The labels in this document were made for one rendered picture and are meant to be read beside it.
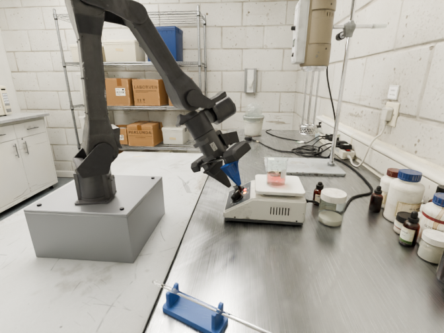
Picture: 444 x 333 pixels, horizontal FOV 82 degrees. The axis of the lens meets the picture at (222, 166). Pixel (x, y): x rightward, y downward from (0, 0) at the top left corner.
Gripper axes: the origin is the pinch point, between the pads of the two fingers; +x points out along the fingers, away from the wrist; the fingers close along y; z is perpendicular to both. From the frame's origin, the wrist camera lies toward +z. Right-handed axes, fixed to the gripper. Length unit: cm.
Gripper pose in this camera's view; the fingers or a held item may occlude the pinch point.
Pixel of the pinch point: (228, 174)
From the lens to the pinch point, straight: 65.6
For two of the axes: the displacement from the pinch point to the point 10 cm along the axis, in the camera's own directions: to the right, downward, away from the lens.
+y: -6.1, 1.7, 7.7
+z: 6.1, -5.2, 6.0
